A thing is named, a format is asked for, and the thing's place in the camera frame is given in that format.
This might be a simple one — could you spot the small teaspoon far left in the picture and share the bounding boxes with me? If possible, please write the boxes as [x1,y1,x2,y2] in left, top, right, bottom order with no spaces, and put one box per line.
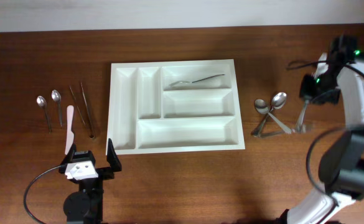
[36,96,52,133]

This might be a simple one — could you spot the fork black handle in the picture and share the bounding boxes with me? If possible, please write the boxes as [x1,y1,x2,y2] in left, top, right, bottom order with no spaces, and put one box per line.
[169,74,225,87]

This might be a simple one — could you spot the white cutlery tray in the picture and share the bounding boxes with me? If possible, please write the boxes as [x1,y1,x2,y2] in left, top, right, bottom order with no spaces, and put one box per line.
[107,59,245,155]

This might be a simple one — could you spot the small teaspoon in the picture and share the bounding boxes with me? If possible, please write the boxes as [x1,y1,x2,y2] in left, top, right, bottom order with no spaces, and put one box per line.
[36,96,52,133]
[51,90,63,127]

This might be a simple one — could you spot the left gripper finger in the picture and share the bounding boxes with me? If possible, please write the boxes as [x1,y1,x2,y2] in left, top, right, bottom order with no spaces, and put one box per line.
[106,138,122,172]
[60,143,77,166]

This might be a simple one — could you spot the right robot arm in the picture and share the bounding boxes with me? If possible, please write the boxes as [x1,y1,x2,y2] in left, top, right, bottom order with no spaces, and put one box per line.
[275,35,364,223]

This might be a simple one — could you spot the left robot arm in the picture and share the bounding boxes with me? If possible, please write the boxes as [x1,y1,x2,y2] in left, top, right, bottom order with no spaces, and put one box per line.
[59,139,122,223]

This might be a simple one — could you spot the metal tweezers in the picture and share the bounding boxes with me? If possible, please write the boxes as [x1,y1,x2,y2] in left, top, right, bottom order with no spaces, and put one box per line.
[68,81,96,139]

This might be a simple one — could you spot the large spoon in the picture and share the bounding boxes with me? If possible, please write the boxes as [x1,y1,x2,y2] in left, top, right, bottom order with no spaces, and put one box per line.
[251,92,287,137]
[253,99,292,135]

